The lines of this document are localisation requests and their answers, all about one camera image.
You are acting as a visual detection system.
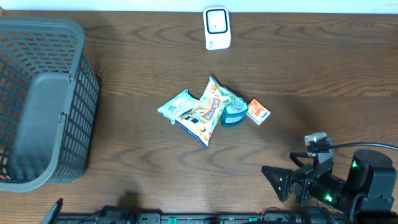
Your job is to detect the yellow snack bag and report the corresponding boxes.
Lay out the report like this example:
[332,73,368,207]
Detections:
[175,76,241,148]

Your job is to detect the grey plastic shopping basket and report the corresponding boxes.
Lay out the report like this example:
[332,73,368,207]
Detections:
[1,17,100,192]

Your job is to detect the white barcode scanner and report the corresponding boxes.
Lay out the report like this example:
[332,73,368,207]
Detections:
[203,7,231,50]

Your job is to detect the teal mouthwash bottle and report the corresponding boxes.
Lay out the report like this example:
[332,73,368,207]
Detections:
[221,97,248,127]

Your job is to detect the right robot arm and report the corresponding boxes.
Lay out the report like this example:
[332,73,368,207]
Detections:
[262,147,397,223]

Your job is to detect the orange tissue box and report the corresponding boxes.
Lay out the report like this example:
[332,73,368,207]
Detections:
[246,99,271,125]

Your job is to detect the light teal snack packet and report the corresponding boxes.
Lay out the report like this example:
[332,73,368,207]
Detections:
[157,88,200,124]

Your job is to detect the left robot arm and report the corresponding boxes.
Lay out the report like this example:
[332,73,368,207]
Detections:
[40,198,136,224]

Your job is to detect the black right camera cable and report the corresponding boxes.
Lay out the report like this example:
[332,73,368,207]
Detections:
[317,142,398,153]

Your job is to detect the black mounting rail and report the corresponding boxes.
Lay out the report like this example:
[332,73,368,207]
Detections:
[57,212,343,224]

